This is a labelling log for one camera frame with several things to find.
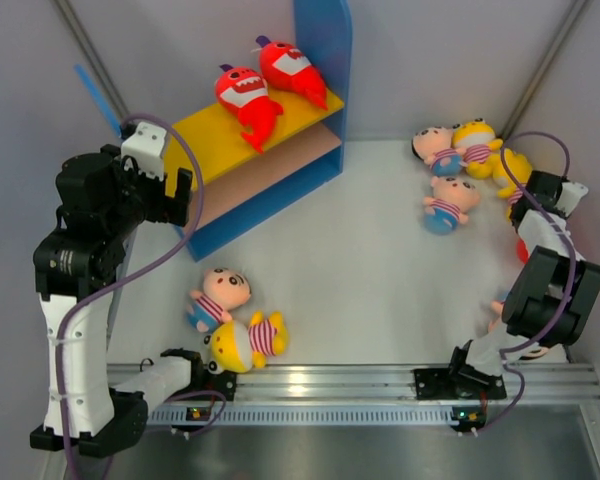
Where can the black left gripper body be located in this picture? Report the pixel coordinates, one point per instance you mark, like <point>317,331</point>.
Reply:
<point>141,193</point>

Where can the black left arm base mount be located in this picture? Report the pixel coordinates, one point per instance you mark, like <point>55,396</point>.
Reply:
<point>203,380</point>

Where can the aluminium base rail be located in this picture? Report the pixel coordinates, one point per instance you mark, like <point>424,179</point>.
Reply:
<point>544,383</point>

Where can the yellow frog plush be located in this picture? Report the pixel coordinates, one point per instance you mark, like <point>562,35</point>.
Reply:
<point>479,141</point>
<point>238,348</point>

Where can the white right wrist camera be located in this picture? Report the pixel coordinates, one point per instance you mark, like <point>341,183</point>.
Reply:
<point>570,196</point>

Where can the red shark plush mouth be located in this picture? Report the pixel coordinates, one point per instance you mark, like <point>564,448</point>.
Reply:
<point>244,93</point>

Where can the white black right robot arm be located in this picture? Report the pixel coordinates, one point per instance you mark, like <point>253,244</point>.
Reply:
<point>551,299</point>

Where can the boy doll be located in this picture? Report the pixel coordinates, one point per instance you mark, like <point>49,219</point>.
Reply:
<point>448,205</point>
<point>434,147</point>
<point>223,290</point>
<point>533,352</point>

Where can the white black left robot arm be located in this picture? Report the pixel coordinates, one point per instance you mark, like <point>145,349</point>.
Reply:
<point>104,196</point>

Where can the blue yellow toy shelf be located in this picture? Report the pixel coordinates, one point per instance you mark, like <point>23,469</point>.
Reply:
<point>235,188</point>

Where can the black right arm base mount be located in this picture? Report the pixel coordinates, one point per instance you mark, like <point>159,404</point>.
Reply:
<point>440,385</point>

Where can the white slotted cable duct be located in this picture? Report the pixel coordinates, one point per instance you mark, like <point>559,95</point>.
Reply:
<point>325,415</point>

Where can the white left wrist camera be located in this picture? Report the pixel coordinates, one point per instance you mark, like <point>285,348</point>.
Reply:
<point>146,146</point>

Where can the yellow frog plush face down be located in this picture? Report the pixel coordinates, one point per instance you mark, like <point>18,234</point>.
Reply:
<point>510,170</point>

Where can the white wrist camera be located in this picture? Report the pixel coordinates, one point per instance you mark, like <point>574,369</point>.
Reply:
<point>146,146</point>
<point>570,196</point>

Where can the red shark plush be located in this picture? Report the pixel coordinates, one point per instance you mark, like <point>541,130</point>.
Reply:
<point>285,67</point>
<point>521,251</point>

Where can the yellow frog plush front left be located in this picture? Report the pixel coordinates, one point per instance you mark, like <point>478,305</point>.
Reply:
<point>238,348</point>

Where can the yellow frog plush back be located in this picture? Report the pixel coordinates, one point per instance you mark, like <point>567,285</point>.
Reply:
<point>479,141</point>

